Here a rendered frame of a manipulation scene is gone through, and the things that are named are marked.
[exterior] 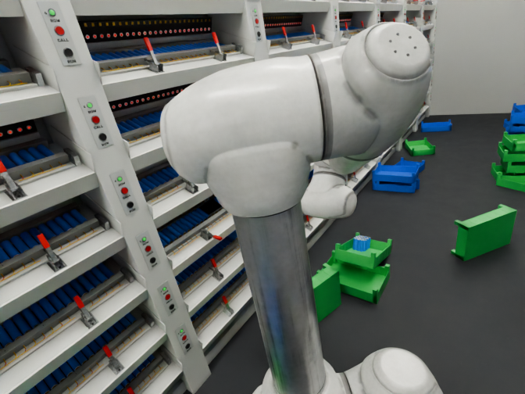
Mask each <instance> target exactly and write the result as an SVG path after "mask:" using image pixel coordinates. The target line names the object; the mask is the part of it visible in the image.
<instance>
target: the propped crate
mask: <svg viewBox="0 0 525 394"><path fill-rule="evenodd" d="M353 239H354V238H352V239H351V240H349V241H347V242H346V243H344V244H342V245H341V244H339V243H337V244H336V246H335V254H334V258H335V259H336V260H341V261H345V262H348V263H353V264H356V265H359V266H362V267H367V268H370V269H374V268H375V267H377V266H378V265H379V264H380V263H381V262H382V261H383V260H384V259H385V258H386V257H387V256H389V255H390V254H391V246H392V239H388V240H387V243H386V242H379V241H376V240H372V239H370V248H369V249H367V250H366V251H363V252H360V251H357V250H354V249H353V248H352V247H353Z"/></svg>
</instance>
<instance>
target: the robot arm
mask: <svg viewBox="0 0 525 394"><path fill-rule="evenodd" d="M431 74H432V69H431V65H430V47H429V45H428V42H427V39H426V38H425V37H424V36H423V34H422V33H421V32H420V31H418V30H417V29H416V28H415V27H412V26H410V25H408V24H405V23H394V22H383V23H377V24H374V25H373V26H371V27H369V28H367V29H365V30H363V31H361V32H360V33H358V34H357V35H355V36H353V37H352V38H351V39H350V40H349V41H348V43H347V45H342V46H340V47H336V48H332V49H329V50H326V51H322V52H317V53H313V54H309V55H305V56H295V57H277V58H272V59H264V60H261V61H257V62H253V63H246V64H243V65H240V66H234V67H231V68H228V69H225V70H220V71H218V72H216V73H214V74H211V75H209V76H207V77H205V78H202V79H201V80H200V81H197V82H195V83H193V84H192V85H190V86H189V87H187V88H185V89H184V90H183V91H182V92H181V93H179V94H178V95H177V96H176V97H175V98H173V99H172V100H171V101H170V102H169V103H168V104H166V105H165V106H164V108H163V110H162V114H161V119H160V133H161V139H162V146H163V149H164V153H165V154H166V158H167V159H168V161H169V163H170V165H171V167H172V168H173V169H175V171H176V172H177V173H178V174H179V175H180V176H181V177H183V178H185V179H186V180H188V181H190V182H192V183H194V184H207V185H208V187H209V189H210V190H211V191H212V193H213V194H214V195H215V197H216V198H217V200H218V202H219V203H220V205H221V206H222V207H223V208H224V209H225V210H226V211H228V212H229V213H231V214H232V216H233V220H234V226H235V229H236V232H237V238H238V241H239V246H240V249H241V255H242V258H243V261H244V265H245V271H246V274H247V278H248V283H249V287H250V290H251V294H252V298H253V300H254V304H255V310H256V313H257V317H258V320H259V326H260V329H261V333H262V339H263V342H264V346H265V349H266V355H267V359H268V362H269V366H270V368H269V369H268V371H267V372H266V374H265V377H264V379H263V383H262V385H260V386H259V387H258V388H257V389H256V390H255V391H254V392H253V393H252V394H443V392H442V391H441V389H440V387H439V385H438V383H437V381H436V379H435V378H434V376H433V375H432V373H431V372H430V370H429V369H428V367H427V365H426V364H425V363H424V362H423V361H422V360H421V359H420V358H419V357H418V356H416V355H415V354H413V353H411V352H409V351H407V350H404V349H399V348H384V349H380V350H377V351H376V352H374V353H371V354H370V355H369V356H368V357H366V358H365V360H364V361H363V362H362V363H360V364H358V365H357V366H355V367H353V368H351V369H349V370H347V371H345V372H343V373H336V372H335V371H334V369H333V368H332V366H331V365H330V364H329V363H328V362H326V361H325V359H324V358H323V353H322V346H321V341H320V330H319V325H318V319H317V313H316V303H315V297H314V291H313V280H312V275H311V269H310V263H309V253H308V247H307V241H306V236H305V225H304V219H303V215H310V216H311V217H315V218H321V219H339V218H345V217H349V216H351V215H352V214H353V213H354V211H355V208H356V204H357V196H356V193H355V192H354V191H353V190H352V189H350V188H349V187H347V186H345V179H346V176H347V174H351V173H353V172H355V171H357V170H358V169H359V168H361V167H363V166H364V165H366V164H367V163H368V162H370V161H372V160H374V159H376V158H377V157H379V156H381V155H382V154H383V153H384V152H385V151H386V150H387V149H389V148H390V147H392V146H393V145H394V144H395V143H396V142H397V141H398V140H399V139H400V138H401V136H403V134H404V133H405V132H406V131H407V130H408V128H409V127H410V125H411V124H412V123H413V121H414V120H415V119H416V117H417V115H418V113H419V112H420V110H421V108H422V105H423V103H424V101H425V98H426V96H427V92H428V89H429V86H430V79H431ZM311 163H314V171H313V176H312V180H311V182H310V184H309V186H308V182H309V174H310V170H311Z"/></svg>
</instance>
